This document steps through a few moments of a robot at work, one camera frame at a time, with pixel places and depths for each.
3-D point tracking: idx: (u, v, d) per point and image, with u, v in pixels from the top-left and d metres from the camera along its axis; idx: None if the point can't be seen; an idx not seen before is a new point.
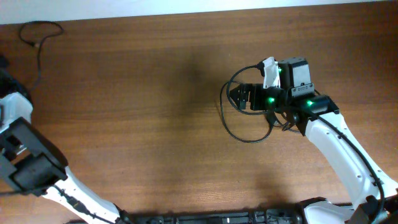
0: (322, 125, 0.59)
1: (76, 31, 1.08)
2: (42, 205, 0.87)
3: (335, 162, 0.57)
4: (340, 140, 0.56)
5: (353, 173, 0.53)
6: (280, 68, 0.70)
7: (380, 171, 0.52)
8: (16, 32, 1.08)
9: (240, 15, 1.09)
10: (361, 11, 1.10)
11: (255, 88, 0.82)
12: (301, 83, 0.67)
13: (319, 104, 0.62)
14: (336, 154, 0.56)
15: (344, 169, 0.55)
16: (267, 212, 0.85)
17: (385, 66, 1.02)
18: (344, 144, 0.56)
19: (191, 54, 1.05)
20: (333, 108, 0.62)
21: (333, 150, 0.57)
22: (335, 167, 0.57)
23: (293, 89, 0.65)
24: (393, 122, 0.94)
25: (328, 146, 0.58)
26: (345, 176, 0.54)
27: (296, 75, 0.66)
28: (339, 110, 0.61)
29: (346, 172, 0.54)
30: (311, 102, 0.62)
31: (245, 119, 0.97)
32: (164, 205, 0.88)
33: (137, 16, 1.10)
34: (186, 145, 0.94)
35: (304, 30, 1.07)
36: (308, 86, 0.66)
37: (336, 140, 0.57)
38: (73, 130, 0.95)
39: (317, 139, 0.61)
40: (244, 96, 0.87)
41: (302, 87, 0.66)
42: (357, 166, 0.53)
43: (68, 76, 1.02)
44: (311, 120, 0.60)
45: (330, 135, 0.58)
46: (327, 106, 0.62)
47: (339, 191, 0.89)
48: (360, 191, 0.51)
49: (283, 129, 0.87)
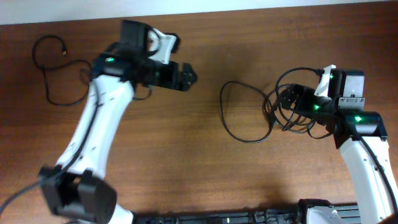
0: (361, 149, 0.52)
1: (75, 30, 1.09)
2: (41, 205, 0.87)
3: (359, 190, 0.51)
4: (376, 172, 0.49)
5: (376, 212, 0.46)
6: (332, 76, 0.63)
7: None
8: (17, 32, 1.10)
9: (240, 15, 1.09)
10: (361, 11, 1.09)
11: (305, 91, 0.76)
12: (352, 94, 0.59)
13: (366, 122, 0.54)
14: (364, 185, 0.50)
15: (367, 203, 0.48)
16: (267, 211, 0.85)
17: (384, 66, 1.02)
18: (379, 178, 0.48)
19: (191, 54, 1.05)
20: (381, 133, 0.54)
21: (364, 180, 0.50)
22: (358, 195, 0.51)
23: (341, 99, 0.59)
24: (393, 123, 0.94)
25: (359, 174, 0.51)
26: (365, 209, 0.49)
27: (348, 85, 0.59)
28: (387, 139, 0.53)
29: (368, 206, 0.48)
30: (359, 118, 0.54)
31: (245, 119, 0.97)
32: (163, 205, 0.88)
33: (136, 15, 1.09)
34: (187, 145, 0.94)
35: (303, 30, 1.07)
36: (358, 99, 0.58)
37: (371, 172, 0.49)
38: (71, 130, 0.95)
39: (349, 160, 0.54)
40: (290, 96, 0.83)
41: (351, 99, 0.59)
42: (384, 205, 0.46)
43: (67, 76, 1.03)
44: (351, 139, 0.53)
45: (366, 163, 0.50)
46: (375, 127, 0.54)
47: (339, 191, 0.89)
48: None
49: (285, 130, 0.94)
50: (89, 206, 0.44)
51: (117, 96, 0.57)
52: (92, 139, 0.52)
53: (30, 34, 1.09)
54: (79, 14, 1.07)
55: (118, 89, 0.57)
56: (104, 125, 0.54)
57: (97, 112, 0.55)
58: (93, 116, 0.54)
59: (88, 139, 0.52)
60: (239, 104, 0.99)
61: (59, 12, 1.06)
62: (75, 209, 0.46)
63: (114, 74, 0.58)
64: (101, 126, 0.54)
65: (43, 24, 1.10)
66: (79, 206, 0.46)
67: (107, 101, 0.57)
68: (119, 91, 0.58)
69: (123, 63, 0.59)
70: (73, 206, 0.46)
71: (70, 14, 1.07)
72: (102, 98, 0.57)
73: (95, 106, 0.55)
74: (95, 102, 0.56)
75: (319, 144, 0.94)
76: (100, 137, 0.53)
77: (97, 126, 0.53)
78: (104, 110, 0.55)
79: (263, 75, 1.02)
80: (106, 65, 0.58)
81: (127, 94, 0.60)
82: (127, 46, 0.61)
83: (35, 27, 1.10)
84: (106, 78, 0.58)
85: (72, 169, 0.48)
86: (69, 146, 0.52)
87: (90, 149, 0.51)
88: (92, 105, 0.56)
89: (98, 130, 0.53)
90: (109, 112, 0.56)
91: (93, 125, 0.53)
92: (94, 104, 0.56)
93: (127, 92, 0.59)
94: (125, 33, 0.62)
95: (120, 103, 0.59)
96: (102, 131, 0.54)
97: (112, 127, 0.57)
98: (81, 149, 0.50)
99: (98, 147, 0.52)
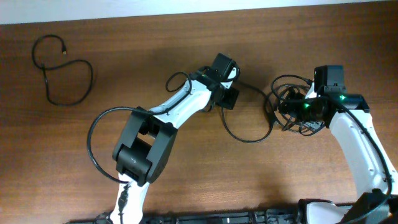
0: (347, 118, 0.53)
1: (74, 30, 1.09)
2: (40, 205, 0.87)
3: (350, 153, 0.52)
4: (362, 135, 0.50)
5: (366, 167, 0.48)
6: (316, 72, 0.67)
7: (395, 172, 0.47)
8: (15, 32, 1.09)
9: (240, 15, 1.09)
10: (361, 11, 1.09)
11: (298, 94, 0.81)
12: (335, 83, 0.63)
13: (350, 100, 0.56)
14: (352, 147, 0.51)
15: (357, 161, 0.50)
16: (267, 211, 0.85)
17: (384, 66, 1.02)
18: (366, 140, 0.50)
19: (191, 53, 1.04)
20: (364, 106, 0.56)
21: (352, 142, 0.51)
22: (349, 157, 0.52)
23: (326, 87, 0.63)
24: (393, 122, 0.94)
25: (348, 140, 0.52)
26: (357, 167, 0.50)
27: (330, 74, 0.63)
28: (370, 111, 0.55)
29: (358, 164, 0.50)
30: (344, 97, 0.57)
31: (245, 119, 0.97)
32: (163, 205, 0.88)
33: (136, 15, 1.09)
34: (187, 145, 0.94)
35: (303, 30, 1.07)
36: (341, 88, 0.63)
37: (357, 135, 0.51)
38: (71, 130, 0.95)
39: (339, 130, 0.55)
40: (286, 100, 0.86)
41: (334, 88, 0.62)
42: (372, 160, 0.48)
43: (67, 76, 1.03)
44: (337, 112, 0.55)
45: (352, 129, 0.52)
46: (357, 104, 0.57)
47: (339, 191, 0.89)
48: (368, 185, 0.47)
49: (284, 129, 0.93)
50: (150, 156, 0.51)
51: (201, 96, 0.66)
52: (179, 109, 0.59)
53: (29, 34, 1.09)
54: (78, 14, 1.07)
55: (205, 92, 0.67)
56: (186, 109, 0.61)
57: (186, 98, 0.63)
58: (183, 98, 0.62)
59: (176, 107, 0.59)
60: (239, 103, 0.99)
61: (58, 12, 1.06)
62: (132, 157, 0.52)
63: (203, 83, 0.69)
64: (183, 111, 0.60)
65: (42, 24, 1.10)
66: (137, 157, 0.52)
67: (195, 94, 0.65)
68: (204, 94, 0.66)
69: (211, 81, 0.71)
70: (133, 154, 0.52)
71: (69, 14, 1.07)
72: (193, 91, 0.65)
73: (186, 92, 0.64)
74: (186, 90, 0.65)
75: (319, 144, 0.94)
76: (181, 112, 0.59)
77: (184, 105, 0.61)
78: (192, 99, 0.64)
79: (263, 74, 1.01)
80: (200, 76, 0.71)
81: (201, 97, 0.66)
82: (219, 66, 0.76)
83: (34, 27, 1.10)
84: (198, 82, 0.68)
85: (155, 117, 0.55)
86: (161, 105, 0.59)
87: (175, 113, 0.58)
88: (184, 91, 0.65)
89: (183, 107, 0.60)
90: (192, 102, 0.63)
91: (182, 103, 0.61)
92: (185, 91, 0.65)
93: (204, 95, 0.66)
94: (218, 61, 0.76)
95: (199, 103, 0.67)
96: (184, 112, 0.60)
97: (186, 115, 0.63)
98: (170, 109, 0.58)
99: (180, 116, 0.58)
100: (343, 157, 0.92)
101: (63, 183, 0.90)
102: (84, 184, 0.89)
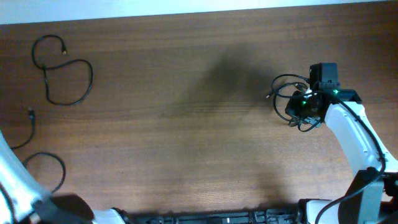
0: (341, 108, 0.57)
1: (71, 30, 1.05)
2: None
3: (346, 140, 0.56)
4: (356, 123, 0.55)
5: (360, 149, 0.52)
6: (311, 70, 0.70)
7: (388, 152, 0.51)
8: (9, 30, 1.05)
9: (241, 15, 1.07)
10: (364, 10, 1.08)
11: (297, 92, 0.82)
12: (329, 80, 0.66)
13: (342, 94, 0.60)
14: (347, 135, 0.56)
15: (352, 145, 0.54)
16: (267, 211, 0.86)
17: (385, 66, 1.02)
18: (359, 126, 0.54)
19: (191, 53, 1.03)
20: (356, 99, 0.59)
21: (346, 130, 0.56)
22: (344, 144, 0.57)
23: (320, 83, 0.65)
24: (390, 123, 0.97)
25: (342, 129, 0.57)
26: (352, 150, 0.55)
27: (324, 72, 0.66)
28: (362, 102, 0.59)
29: (354, 148, 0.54)
30: (337, 91, 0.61)
31: (236, 118, 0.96)
32: (164, 205, 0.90)
33: (136, 15, 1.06)
34: (187, 145, 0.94)
35: (303, 30, 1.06)
36: (334, 84, 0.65)
37: (352, 122, 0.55)
38: (72, 130, 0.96)
39: (334, 121, 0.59)
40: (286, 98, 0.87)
41: (328, 84, 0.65)
42: (365, 142, 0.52)
43: (66, 76, 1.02)
44: (332, 104, 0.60)
45: (347, 117, 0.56)
46: (349, 98, 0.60)
47: (339, 191, 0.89)
48: (364, 166, 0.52)
49: (291, 125, 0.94)
50: None
51: None
52: None
53: (24, 33, 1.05)
54: (77, 14, 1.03)
55: None
56: None
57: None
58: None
59: None
60: (240, 104, 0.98)
61: (57, 11, 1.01)
62: None
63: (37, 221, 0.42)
64: None
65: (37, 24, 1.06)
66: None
67: None
68: None
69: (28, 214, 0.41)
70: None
71: (69, 14, 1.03)
72: None
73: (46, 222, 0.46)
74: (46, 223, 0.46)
75: (319, 144, 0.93)
76: None
77: None
78: None
79: (263, 74, 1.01)
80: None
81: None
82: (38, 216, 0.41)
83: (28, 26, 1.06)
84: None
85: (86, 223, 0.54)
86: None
87: None
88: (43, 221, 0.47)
89: None
90: None
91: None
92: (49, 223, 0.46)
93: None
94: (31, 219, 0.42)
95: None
96: None
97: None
98: None
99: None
100: (344, 157, 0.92)
101: (64, 183, 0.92)
102: (85, 184, 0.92)
